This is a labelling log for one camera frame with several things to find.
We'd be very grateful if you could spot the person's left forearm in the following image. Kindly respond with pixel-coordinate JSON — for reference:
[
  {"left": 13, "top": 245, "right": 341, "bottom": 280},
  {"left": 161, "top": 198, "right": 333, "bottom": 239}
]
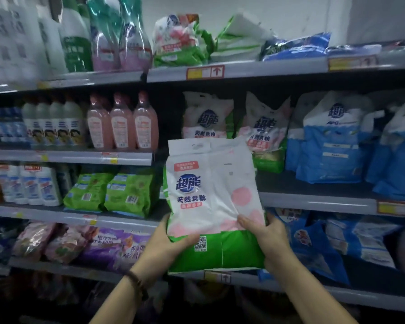
[{"left": 89, "top": 274, "right": 146, "bottom": 324}]

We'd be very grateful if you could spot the white bottle with picture label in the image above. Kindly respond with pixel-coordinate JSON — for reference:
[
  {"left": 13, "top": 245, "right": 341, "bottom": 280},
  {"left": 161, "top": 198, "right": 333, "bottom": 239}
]
[
  {"left": 21, "top": 102, "right": 38, "bottom": 146},
  {"left": 35, "top": 101, "right": 53, "bottom": 147},
  {"left": 49, "top": 100, "right": 67, "bottom": 147},
  {"left": 63, "top": 99, "right": 87, "bottom": 147}
]

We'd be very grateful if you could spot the white green striped bag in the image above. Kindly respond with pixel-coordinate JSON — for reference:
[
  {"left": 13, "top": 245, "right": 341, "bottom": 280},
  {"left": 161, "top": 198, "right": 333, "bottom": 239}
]
[{"left": 210, "top": 11, "right": 275, "bottom": 63}]

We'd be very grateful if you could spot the pink floral packet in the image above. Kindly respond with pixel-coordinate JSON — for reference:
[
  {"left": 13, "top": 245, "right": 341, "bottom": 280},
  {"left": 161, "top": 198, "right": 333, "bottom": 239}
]
[
  {"left": 13, "top": 222, "right": 57, "bottom": 259},
  {"left": 45, "top": 226, "right": 89, "bottom": 264}
]

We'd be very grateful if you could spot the dark blue packet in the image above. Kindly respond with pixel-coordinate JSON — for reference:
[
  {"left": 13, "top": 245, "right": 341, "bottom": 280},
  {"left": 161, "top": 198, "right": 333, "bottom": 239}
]
[{"left": 0, "top": 218, "right": 21, "bottom": 264}]

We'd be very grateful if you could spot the green soap packet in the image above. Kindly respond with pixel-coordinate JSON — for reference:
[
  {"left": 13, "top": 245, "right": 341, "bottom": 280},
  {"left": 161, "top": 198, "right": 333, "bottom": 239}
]
[
  {"left": 63, "top": 172, "right": 115, "bottom": 213},
  {"left": 103, "top": 172, "right": 157, "bottom": 218}
]

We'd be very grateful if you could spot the row of tall white bottles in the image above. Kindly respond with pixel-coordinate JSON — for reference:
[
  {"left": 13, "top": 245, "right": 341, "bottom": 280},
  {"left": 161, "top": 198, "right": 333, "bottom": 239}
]
[{"left": 0, "top": 0, "right": 65, "bottom": 85}]

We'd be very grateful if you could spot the blue plastic detergent bag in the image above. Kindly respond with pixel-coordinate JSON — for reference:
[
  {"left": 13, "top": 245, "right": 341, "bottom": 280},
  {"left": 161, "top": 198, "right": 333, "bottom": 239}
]
[
  {"left": 259, "top": 32, "right": 331, "bottom": 62},
  {"left": 325, "top": 44, "right": 382, "bottom": 58}
]

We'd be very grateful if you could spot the pink refill pouch green top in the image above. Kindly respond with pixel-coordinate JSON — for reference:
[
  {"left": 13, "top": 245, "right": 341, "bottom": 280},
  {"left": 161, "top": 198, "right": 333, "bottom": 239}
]
[
  {"left": 87, "top": 0, "right": 123, "bottom": 72},
  {"left": 118, "top": 0, "right": 153, "bottom": 72}
]

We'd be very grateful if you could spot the person's left hand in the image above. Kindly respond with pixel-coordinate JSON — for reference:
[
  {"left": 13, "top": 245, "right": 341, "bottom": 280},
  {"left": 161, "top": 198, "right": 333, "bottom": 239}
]
[{"left": 130, "top": 213, "right": 200, "bottom": 286}]

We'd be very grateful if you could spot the blue white detergent packet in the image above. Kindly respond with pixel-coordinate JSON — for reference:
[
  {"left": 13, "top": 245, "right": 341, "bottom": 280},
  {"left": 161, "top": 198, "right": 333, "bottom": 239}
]
[
  {"left": 325, "top": 218, "right": 405, "bottom": 269},
  {"left": 259, "top": 208, "right": 351, "bottom": 286}
]

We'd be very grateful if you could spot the pink liquid detergent bottle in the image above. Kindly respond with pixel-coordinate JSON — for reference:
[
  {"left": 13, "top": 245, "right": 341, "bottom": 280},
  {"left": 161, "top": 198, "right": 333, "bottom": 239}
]
[
  {"left": 133, "top": 90, "right": 159, "bottom": 151},
  {"left": 87, "top": 93, "right": 114, "bottom": 151},
  {"left": 110, "top": 92, "right": 137, "bottom": 151}
]

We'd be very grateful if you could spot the blue white box pack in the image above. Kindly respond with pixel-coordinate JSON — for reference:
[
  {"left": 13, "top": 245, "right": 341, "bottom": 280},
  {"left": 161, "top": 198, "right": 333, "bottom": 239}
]
[{"left": 0, "top": 107, "right": 25, "bottom": 146}]

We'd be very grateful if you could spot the grey metal shelf board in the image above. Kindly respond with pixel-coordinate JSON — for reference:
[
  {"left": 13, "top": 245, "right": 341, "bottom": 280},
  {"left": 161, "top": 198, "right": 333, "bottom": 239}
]
[
  {"left": 0, "top": 71, "right": 146, "bottom": 95},
  {"left": 146, "top": 50, "right": 405, "bottom": 83},
  {"left": 0, "top": 256, "right": 405, "bottom": 315},
  {"left": 0, "top": 203, "right": 164, "bottom": 234},
  {"left": 0, "top": 148, "right": 154, "bottom": 167},
  {"left": 159, "top": 171, "right": 405, "bottom": 218}
]

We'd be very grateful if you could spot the purple detergent packet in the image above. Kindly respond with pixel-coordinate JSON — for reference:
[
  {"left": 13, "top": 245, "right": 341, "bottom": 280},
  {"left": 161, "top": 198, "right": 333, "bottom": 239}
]
[
  {"left": 78, "top": 227, "right": 130, "bottom": 271},
  {"left": 114, "top": 232, "right": 153, "bottom": 273}
]

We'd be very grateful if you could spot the large blue white powder bag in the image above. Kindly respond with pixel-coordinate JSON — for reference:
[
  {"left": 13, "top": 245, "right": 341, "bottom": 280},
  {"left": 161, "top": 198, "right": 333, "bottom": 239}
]
[
  {"left": 285, "top": 90, "right": 374, "bottom": 185},
  {"left": 365, "top": 94, "right": 405, "bottom": 202}
]

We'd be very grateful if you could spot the dark beaded bracelet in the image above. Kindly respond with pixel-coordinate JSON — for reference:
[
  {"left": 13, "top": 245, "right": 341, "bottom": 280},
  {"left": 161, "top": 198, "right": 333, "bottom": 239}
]
[{"left": 124, "top": 270, "right": 150, "bottom": 302}]

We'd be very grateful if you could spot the person's right hand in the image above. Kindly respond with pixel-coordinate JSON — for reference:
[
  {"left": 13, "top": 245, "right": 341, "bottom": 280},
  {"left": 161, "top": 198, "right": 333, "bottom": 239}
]
[{"left": 237, "top": 212, "right": 294, "bottom": 272}]

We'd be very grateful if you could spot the white pink green powder bag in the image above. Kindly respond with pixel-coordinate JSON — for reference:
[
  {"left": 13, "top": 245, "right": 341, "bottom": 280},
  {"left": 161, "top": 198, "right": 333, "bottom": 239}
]
[
  {"left": 237, "top": 91, "right": 293, "bottom": 174},
  {"left": 182, "top": 91, "right": 235, "bottom": 140},
  {"left": 152, "top": 13, "right": 215, "bottom": 67}
]

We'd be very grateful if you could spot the person's right forearm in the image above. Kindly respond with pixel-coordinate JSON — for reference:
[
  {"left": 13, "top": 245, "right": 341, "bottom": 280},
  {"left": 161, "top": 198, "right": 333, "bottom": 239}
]
[{"left": 268, "top": 256, "right": 359, "bottom": 324}]

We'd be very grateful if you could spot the white bottle with green label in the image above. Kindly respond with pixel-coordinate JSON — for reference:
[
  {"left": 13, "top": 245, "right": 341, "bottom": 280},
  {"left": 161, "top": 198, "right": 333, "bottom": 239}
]
[{"left": 58, "top": 0, "right": 94, "bottom": 73}]

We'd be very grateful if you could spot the white bottle blue red label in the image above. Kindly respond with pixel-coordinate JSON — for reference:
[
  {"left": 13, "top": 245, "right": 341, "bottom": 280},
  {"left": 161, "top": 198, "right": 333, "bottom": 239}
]
[
  {"left": 15, "top": 163, "right": 43, "bottom": 206},
  {"left": 0, "top": 162, "right": 21, "bottom": 203},
  {"left": 36, "top": 164, "right": 63, "bottom": 207}
]

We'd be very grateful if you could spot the white green detergent powder bag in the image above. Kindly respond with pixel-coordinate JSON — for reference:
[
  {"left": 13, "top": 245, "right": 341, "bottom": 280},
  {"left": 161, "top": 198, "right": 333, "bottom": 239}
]
[{"left": 163, "top": 137, "right": 267, "bottom": 274}]

